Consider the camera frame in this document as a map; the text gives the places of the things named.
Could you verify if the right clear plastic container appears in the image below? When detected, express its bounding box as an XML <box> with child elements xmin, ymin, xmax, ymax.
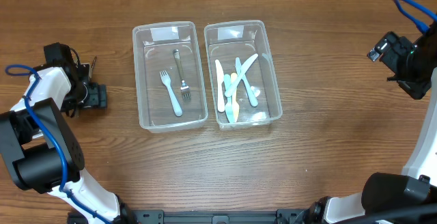
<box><xmin>203</xmin><ymin>20</ymin><xmax>283</xmax><ymax>130</ymax></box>

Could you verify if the dark-handled metal fork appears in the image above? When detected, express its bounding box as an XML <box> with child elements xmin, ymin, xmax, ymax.
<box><xmin>72</xmin><ymin>55</ymin><xmax>98</xmax><ymax>118</ymax></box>

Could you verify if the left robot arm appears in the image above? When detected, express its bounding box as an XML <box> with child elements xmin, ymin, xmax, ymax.
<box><xmin>1</xmin><ymin>42</ymin><xmax>138</xmax><ymax>223</ymax></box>

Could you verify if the left blue cable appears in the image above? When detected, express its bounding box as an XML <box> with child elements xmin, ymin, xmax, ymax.
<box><xmin>4</xmin><ymin>64</ymin><xmax>113</xmax><ymax>224</ymax></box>

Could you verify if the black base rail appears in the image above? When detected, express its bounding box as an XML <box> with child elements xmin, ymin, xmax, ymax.
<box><xmin>66</xmin><ymin>208</ymin><xmax>308</xmax><ymax>224</ymax></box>

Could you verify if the left clear plastic container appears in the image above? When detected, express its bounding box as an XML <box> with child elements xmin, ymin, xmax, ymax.
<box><xmin>132</xmin><ymin>21</ymin><xmax>208</xmax><ymax>133</ymax></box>

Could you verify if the clear plastic container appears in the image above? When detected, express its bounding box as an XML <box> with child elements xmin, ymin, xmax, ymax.
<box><xmin>132</xmin><ymin>21</ymin><xmax>208</xmax><ymax>133</ymax></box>
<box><xmin>203</xmin><ymin>20</ymin><xmax>283</xmax><ymax>130</ymax></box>

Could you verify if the white plastic knife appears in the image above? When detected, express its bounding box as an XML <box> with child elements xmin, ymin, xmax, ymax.
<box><xmin>224</xmin><ymin>74</ymin><xmax>235</xmax><ymax>124</ymax></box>
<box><xmin>215</xmin><ymin>59</ymin><xmax>225</xmax><ymax>113</ymax></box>
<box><xmin>235</xmin><ymin>57</ymin><xmax>258</xmax><ymax>107</ymax></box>
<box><xmin>225</xmin><ymin>53</ymin><xmax>258</xmax><ymax>97</ymax></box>

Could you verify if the white plastic fork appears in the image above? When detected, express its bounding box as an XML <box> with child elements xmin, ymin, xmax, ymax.
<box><xmin>160</xmin><ymin>70</ymin><xmax>183</xmax><ymax>117</ymax></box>

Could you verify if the yellow plastic knife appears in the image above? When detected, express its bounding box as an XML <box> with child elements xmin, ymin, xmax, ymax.
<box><xmin>231</xmin><ymin>72</ymin><xmax>240</xmax><ymax>122</ymax></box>

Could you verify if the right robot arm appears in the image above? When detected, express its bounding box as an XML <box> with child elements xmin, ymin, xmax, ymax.
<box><xmin>296</xmin><ymin>23</ymin><xmax>436</xmax><ymax>223</ymax></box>

